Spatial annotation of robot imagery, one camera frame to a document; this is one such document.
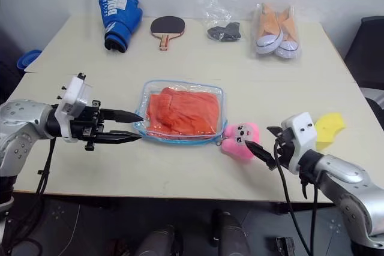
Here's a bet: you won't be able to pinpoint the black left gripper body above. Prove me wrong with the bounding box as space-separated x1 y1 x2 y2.
70 100 105 152

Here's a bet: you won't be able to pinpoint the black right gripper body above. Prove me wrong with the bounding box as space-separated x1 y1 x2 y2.
274 127 297 170

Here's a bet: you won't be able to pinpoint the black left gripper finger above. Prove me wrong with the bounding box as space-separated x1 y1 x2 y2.
97 129 143 146
100 108 143 124

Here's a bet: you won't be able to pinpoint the clear plastic zipper pouch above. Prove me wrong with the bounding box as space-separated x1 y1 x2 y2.
133 79 228 146

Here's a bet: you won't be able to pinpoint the orange cloth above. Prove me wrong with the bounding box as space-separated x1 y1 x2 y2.
145 86 221 135

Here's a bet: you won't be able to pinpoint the yellow sponge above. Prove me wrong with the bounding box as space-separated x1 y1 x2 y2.
314 112 347 151

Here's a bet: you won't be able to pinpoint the dark rounded shape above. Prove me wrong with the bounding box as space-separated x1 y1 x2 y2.
211 209 251 256
134 224 184 256

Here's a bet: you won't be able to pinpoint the blue plastic container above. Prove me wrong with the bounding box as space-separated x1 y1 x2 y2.
16 49 43 73

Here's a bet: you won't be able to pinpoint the orange white canvas sneaker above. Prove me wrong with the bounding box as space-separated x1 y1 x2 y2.
256 4 284 56
275 7 301 59

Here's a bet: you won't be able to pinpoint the small black box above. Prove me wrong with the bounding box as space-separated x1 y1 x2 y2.
275 236 296 252

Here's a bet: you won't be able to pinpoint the blue boxing glove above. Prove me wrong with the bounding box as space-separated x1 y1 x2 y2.
98 0 143 53

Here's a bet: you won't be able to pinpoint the grey chair part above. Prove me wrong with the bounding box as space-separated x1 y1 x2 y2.
359 87 384 125

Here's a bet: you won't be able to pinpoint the black table tennis paddle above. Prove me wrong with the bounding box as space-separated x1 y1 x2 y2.
150 16 187 52

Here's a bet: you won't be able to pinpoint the clear plastic shoe bag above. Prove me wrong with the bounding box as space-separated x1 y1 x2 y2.
251 2 304 61

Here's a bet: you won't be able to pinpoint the black socks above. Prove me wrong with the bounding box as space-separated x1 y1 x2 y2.
206 22 242 42

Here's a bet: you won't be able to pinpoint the black chair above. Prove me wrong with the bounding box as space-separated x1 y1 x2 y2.
343 16 384 90

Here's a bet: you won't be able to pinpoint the small clear plastic bag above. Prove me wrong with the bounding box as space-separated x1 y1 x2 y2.
199 0 244 43

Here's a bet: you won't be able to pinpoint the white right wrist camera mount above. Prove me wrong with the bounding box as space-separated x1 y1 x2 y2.
280 112 319 176

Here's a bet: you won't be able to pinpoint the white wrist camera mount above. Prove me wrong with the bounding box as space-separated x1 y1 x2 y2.
56 73 94 143
280 112 319 176

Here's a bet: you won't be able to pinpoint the pink plush toy keychain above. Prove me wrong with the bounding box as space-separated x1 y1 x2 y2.
216 122 262 159

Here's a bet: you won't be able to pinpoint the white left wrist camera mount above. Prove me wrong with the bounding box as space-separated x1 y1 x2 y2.
56 73 94 143

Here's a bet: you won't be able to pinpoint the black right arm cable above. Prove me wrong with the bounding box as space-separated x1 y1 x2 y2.
274 144 319 256

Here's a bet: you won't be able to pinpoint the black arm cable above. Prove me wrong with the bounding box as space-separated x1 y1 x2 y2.
274 144 319 256
0 137 57 256

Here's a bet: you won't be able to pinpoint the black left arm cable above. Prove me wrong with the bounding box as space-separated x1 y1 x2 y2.
0 137 57 256

